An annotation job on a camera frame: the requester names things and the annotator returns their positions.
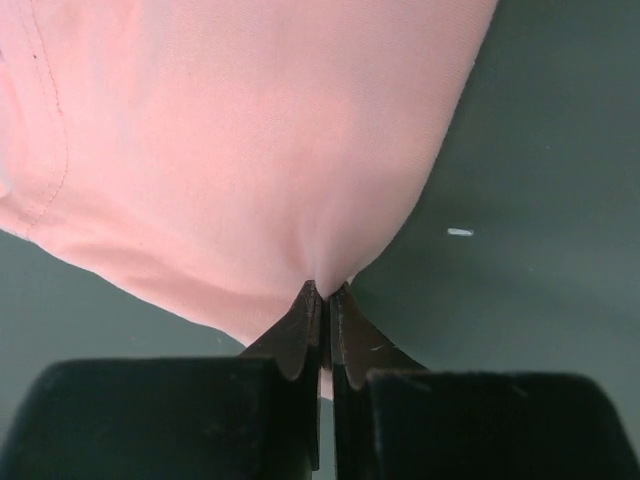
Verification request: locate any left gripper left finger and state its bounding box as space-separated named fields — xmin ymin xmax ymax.
xmin=1 ymin=282 xmax=323 ymax=479

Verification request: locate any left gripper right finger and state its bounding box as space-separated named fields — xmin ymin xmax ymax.
xmin=328 ymin=286 xmax=639 ymax=479

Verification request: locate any salmon pink t shirt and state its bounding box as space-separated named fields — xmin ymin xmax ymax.
xmin=1 ymin=1 xmax=496 ymax=344

